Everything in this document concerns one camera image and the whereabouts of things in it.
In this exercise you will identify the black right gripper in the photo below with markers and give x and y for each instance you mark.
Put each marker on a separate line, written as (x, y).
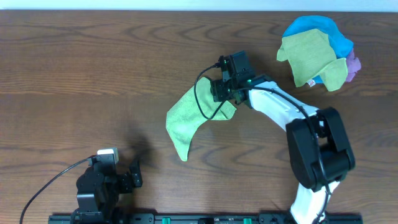
(217, 86)

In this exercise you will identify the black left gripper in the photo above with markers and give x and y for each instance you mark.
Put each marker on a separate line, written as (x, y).
(135, 178)

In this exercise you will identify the light green microfiber cloth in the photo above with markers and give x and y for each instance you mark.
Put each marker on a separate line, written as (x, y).
(190, 112)

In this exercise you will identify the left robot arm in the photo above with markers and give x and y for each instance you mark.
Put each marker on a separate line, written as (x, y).
(98, 206)

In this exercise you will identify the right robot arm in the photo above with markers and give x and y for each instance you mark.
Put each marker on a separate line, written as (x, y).
(319, 149)

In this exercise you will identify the olive green cloth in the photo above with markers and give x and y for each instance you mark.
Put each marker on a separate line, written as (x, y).
(310, 55)

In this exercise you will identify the blue cloth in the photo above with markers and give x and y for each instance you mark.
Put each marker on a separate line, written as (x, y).
(339, 43)

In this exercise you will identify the purple cloth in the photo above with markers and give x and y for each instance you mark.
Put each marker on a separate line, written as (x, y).
(353, 66)

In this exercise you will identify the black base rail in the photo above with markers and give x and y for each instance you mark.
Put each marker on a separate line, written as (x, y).
(174, 218)

